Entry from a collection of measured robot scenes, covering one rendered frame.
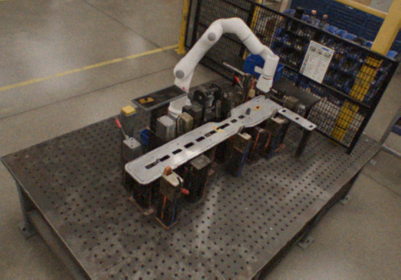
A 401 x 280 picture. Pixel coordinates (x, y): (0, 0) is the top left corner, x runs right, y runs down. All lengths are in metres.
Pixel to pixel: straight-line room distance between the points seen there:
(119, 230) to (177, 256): 0.36
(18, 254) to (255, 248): 1.70
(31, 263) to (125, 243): 1.01
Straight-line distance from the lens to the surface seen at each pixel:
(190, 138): 2.23
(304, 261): 3.12
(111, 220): 2.13
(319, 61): 2.96
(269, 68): 2.49
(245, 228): 2.20
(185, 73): 2.58
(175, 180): 1.86
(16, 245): 3.00
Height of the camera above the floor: 2.38
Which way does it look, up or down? 36 degrees down
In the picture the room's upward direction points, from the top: 11 degrees clockwise
